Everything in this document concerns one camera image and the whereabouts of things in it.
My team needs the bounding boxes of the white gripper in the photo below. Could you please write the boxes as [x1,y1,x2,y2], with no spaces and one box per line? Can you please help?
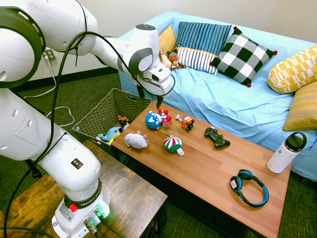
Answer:
[137,75,173,110]

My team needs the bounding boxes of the orange black toy car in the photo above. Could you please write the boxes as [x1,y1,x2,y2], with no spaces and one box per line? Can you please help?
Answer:
[175,114,195,131]

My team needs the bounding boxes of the Captain America plush toy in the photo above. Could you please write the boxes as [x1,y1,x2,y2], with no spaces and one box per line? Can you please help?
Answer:
[145,108,172,130]

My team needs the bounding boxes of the brown plush toy blue hat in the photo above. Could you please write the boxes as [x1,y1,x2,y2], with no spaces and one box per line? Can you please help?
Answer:
[168,51,189,69]

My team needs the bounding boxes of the grey plush hippo toy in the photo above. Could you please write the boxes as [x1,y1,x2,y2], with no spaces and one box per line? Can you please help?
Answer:
[124,131,150,149]

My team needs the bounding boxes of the dark woven basket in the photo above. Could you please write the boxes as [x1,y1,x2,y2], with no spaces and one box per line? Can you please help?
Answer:
[71,88,153,159]

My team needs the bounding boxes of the blue whale plush toy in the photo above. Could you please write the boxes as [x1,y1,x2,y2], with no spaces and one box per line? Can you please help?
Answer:
[97,125,124,143]

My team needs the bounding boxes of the red green striped plush ornament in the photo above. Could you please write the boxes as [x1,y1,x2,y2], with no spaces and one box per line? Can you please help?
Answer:
[163,129,186,157]

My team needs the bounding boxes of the white navy striped pillow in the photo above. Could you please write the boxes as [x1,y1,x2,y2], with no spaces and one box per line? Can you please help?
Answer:
[173,47,220,76]

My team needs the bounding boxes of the plain yellow pillow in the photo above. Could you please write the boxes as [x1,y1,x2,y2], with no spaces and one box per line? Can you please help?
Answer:
[158,25,177,53]

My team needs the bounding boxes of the light blue covered sofa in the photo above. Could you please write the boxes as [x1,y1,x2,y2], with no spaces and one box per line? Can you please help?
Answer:
[117,9,317,181]

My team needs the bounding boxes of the black game controller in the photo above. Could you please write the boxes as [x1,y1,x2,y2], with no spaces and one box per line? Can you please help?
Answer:
[204,126,231,149]

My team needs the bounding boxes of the blue striped pillow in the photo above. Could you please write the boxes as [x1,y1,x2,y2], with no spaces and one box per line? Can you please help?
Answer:
[175,21,232,57]

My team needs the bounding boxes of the light wooden coffee table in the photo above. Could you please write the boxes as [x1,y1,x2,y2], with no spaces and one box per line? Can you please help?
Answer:
[110,99,292,238]

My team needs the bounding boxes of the dark rustic wooden stand table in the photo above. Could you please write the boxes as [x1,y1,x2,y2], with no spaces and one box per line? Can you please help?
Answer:
[0,139,168,238]

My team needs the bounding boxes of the black white checkered pillow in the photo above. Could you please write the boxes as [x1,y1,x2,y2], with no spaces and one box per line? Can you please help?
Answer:
[209,26,278,88]

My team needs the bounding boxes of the blue black headphones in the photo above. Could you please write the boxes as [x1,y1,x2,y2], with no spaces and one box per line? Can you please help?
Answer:
[229,169,269,208]

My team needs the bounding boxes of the white water bottle black lid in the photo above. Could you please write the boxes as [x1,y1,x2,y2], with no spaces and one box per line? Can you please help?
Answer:
[266,132,308,174]

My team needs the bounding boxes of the yellow white patterned bolster pillow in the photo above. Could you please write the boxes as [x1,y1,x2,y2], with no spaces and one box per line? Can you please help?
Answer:
[267,44,317,95]

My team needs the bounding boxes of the mustard striped pillow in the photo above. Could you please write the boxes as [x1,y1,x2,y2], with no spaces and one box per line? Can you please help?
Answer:
[282,81,317,131]

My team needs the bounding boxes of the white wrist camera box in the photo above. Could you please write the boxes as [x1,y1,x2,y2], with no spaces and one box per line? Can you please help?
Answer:
[146,66,172,84]

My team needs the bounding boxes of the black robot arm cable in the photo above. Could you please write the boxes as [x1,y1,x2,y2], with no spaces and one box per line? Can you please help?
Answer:
[2,0,176,238]

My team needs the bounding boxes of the white floor cable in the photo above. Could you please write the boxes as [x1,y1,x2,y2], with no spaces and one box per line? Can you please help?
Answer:
[23,58,75,127]

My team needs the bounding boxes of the white wall outlet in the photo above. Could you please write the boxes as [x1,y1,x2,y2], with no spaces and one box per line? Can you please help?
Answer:
[42,49,56,61]

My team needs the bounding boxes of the black cables under stand table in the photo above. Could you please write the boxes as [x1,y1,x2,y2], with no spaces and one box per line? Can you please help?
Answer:
[146,210,167,238]

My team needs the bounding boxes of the black base power cable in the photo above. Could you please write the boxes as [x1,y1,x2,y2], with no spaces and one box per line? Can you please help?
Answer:
[94,209,126,238]

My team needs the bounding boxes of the black camera tripod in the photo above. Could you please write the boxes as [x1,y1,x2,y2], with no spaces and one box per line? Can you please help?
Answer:
[23,158,44,179]

